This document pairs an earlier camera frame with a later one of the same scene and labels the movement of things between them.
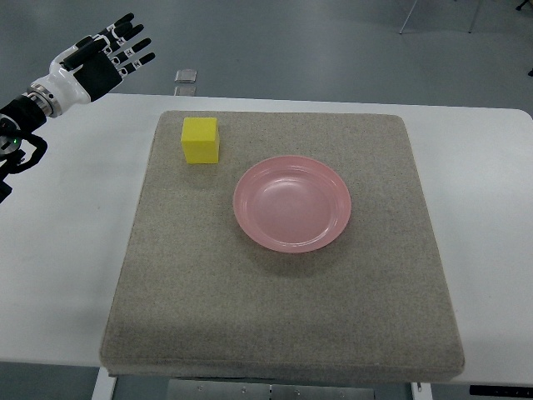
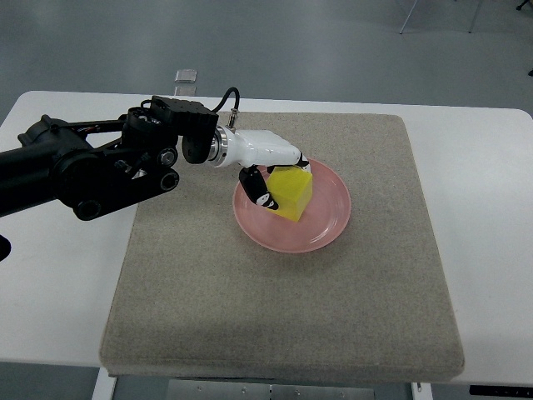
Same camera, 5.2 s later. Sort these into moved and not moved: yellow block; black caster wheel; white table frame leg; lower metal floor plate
Moved: yellow block
Not moved: black caster wheel; white table frame leg; lower metal floor plate
